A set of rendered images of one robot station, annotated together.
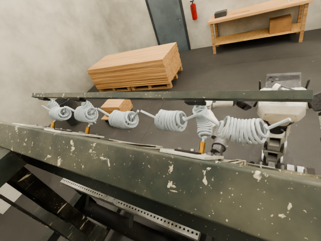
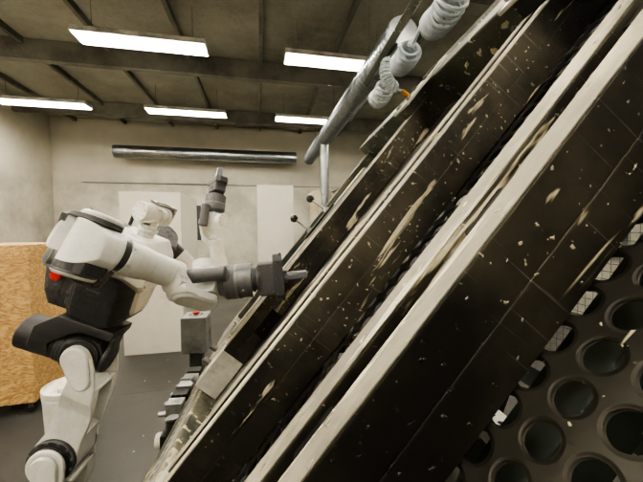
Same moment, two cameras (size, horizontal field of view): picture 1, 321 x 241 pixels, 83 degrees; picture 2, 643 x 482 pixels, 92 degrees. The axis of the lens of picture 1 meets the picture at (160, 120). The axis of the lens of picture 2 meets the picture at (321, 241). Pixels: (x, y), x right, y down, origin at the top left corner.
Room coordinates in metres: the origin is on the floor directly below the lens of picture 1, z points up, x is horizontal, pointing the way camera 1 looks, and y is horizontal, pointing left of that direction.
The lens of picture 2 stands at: (1.20, 0.39, 1.37)
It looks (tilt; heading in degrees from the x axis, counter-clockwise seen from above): 3 degrees down; 223
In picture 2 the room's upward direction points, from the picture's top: straight up
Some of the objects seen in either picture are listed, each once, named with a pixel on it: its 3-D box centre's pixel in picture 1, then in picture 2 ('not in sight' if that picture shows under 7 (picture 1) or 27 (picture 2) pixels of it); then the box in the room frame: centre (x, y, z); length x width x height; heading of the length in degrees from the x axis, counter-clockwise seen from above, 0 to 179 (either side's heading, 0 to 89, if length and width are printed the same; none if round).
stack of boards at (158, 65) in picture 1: (134, 70); not in sight; (5.12, 0.17, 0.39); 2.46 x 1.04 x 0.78; 55
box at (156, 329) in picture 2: not in sight; (165, 268); (-0.22, -3.58, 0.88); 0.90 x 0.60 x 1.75; 55
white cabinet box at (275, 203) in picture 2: not in sight; (275, 247); (-2.14, -3.88, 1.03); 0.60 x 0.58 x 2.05; 55
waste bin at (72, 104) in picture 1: (69, 110); not in sight; (4.23, 2.03, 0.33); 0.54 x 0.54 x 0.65
